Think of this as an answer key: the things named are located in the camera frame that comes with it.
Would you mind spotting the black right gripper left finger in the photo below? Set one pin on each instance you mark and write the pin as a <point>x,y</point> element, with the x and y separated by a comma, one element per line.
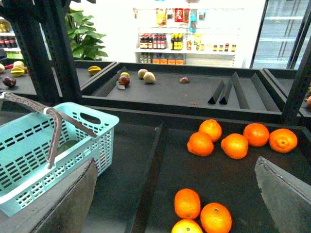
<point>62,209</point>

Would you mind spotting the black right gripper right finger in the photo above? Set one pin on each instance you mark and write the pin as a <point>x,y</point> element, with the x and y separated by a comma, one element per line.
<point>287,198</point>

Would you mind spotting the light blue plastic basket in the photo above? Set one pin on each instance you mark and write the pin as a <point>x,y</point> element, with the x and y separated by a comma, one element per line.
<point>28,163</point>

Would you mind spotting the green avocado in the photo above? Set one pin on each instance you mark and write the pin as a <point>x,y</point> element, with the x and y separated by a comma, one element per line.
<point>67,145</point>

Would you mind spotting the orange tangerine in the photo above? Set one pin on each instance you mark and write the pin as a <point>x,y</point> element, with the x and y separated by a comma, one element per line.
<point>216,218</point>
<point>200,144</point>
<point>235,146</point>
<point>187,204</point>
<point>283,140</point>
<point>186,226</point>
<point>256,134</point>
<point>212,128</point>

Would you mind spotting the glass door refrigerator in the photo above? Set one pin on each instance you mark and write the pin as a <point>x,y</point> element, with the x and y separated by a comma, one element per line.
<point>278,32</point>

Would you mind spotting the green potted plant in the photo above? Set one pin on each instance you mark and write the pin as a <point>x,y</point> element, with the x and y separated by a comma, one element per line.
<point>85,42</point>

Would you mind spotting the white grocery shelf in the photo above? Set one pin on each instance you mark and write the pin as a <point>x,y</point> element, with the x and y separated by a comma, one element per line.
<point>188,35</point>

